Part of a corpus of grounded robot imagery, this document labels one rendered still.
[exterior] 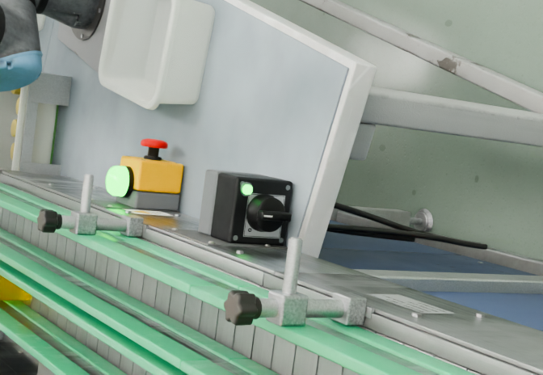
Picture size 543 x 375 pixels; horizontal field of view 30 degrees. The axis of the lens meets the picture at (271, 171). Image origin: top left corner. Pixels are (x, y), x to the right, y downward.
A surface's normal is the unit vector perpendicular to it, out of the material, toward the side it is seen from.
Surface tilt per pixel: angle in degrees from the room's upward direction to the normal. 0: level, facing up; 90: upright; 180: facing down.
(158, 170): 90
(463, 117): 90
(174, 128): 0
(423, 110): 90
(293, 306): 90
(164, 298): 0
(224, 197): 0
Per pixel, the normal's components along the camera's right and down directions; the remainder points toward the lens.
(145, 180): 0.53, 0.11
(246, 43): -0.84, -0.08
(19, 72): 0.25, 0.94
